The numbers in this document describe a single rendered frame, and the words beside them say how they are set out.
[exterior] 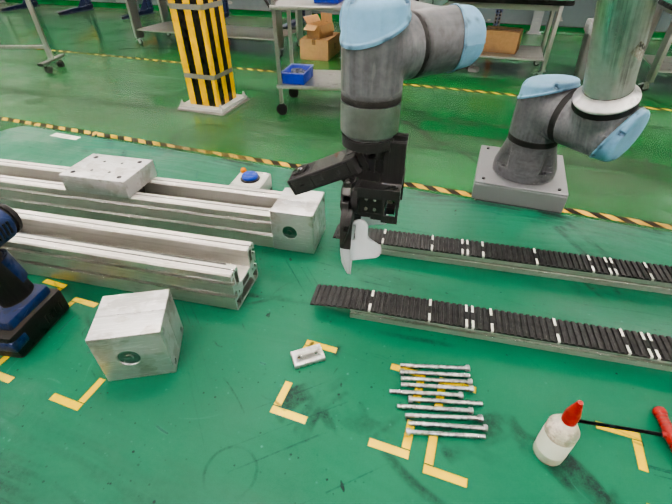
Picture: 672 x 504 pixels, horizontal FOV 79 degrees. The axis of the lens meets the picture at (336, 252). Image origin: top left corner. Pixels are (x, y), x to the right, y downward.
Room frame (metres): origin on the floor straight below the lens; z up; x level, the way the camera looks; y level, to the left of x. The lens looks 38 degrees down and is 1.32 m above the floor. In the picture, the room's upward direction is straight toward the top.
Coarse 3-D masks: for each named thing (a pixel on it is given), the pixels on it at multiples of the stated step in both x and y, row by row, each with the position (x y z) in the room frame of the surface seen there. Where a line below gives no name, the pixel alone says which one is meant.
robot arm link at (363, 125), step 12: (348, 108) 0.49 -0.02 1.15; (360, 108) 0.55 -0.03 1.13; (384, 108) 0.54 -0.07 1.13; (396, 108) 0.49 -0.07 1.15; (348, 120) 0.49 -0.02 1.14; (360, 120) 0.48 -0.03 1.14; (372, 120) 0.47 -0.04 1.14; (384, 120) 0.48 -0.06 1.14; (396, 120) 0.49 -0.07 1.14; (348, 132) 0.49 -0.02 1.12; (360, 132) 0.48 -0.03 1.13; (372, 132) 0.47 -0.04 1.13; (384, 132) 0.48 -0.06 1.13; (396, 132) 0.49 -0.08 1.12
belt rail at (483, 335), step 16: (384, 320) 0.48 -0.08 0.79; (400, 320) 0.48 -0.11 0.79; (416, 320) 0.47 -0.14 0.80; (464, 336) 0.45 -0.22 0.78; (480, 336) 0.44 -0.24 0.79; (496, 336) 0.44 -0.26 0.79; (512, 336) 0.43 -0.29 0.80; (560, 352) 0.42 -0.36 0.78; (576, 352) 0.41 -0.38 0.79; (592, 352) 0.41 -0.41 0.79; (608, 352) 0.40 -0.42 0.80; (656, 368) 0.38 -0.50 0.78
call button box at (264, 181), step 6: (240, 174) 0.92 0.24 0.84; (258, 174) 0.92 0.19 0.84; (264, 174) 0.92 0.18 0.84; (270, 174) 0.92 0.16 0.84; (234, 180) 0.89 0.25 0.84; (240, 180) 0.89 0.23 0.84; (258, 180) 0.89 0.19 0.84; (264, 180) 0.89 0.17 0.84; (270, 180) 0.92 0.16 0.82; (240, 186) 0.86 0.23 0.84; (246, 186) 0.86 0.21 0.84; (252, 186) 0.86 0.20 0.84; (258, 186) 0.86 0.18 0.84; (264, 186) 0.88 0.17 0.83; (270, 186) 0.91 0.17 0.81
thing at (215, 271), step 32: (32, 224) 0.69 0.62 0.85; (64, 224) 0.67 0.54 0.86; (96, 224) 0.67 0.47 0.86; (32, 256) 0.60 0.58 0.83; (64, 256) 0.60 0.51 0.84; (96, 256) 0.57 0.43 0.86; (128, 256) 0.56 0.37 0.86; (160, 256) 0.56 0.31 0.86; (192, 256) 0.61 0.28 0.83; (224, 256) 0.59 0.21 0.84; (128, 288) 0.56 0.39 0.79; (160, 288) 0.54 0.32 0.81; (192, 288) 0.54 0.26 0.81; (224, 288) 0.51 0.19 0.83
